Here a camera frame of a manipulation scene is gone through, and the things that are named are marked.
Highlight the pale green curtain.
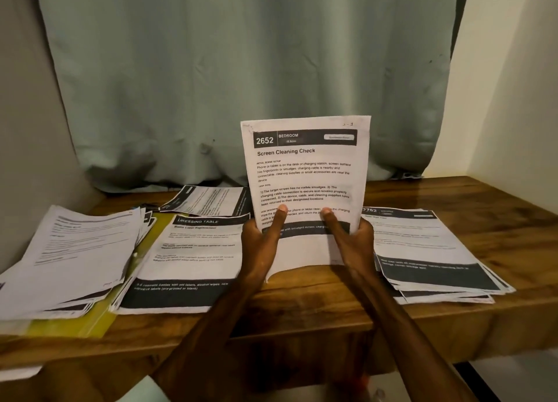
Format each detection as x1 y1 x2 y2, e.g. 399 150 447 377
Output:
33 0 472 193

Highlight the person's right hand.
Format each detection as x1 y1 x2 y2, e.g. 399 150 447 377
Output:
321 207 378 280

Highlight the yellow patterned folder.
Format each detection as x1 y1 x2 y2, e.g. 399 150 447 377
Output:
0 210 176 339

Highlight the white paper tag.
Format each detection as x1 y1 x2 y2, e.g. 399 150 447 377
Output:
0 366 43 382

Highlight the person's right forearm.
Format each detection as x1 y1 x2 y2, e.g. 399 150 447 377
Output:
349 271 476 402

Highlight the black bar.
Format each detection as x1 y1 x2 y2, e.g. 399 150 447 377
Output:
455 361 502 402

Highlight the person's left hand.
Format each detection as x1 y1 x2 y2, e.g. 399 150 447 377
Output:
237 204 289 285

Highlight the single sheet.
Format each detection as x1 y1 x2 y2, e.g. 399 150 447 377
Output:
159 183 252 218

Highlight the person's left forearm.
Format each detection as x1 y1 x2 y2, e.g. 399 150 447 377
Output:
117 271 267 402

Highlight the Wipe Wall Tiles paper stack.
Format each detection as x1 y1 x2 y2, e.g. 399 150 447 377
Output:
360 206 516 306

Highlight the wash baby bottle paper stack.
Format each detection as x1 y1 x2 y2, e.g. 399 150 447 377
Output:
0 207 160 321

